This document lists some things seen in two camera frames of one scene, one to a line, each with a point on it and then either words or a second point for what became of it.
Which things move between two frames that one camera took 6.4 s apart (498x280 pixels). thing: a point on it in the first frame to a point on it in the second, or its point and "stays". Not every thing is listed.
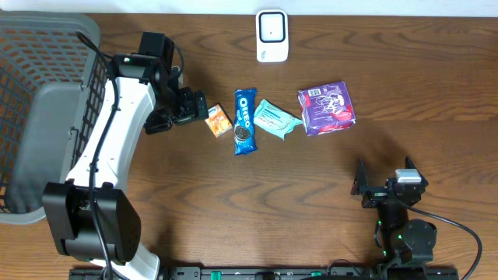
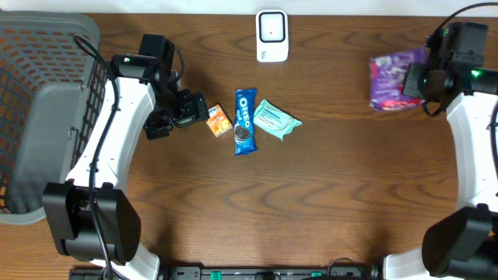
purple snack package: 327,108 to 387,76
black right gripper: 376,194 to 411,86
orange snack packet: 218,120 stays
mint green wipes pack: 275,118 stays
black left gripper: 199,106 stays
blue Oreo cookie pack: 244,121 stays
